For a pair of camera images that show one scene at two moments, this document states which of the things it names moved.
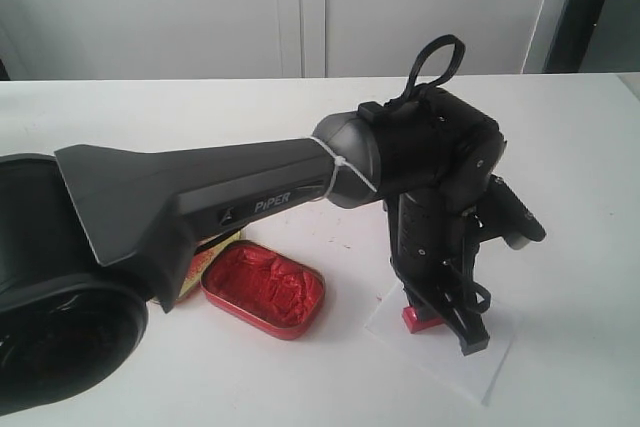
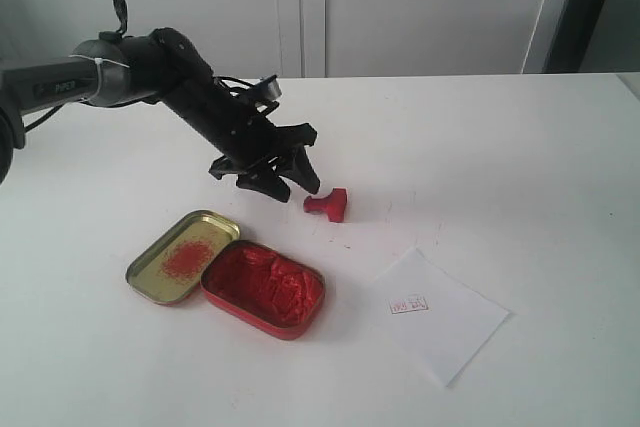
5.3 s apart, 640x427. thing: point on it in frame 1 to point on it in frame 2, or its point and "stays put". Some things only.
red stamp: [414, 325] to [332, 205]
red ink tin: [270, 291] stays put
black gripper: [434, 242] to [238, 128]
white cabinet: [148, 13] stays put
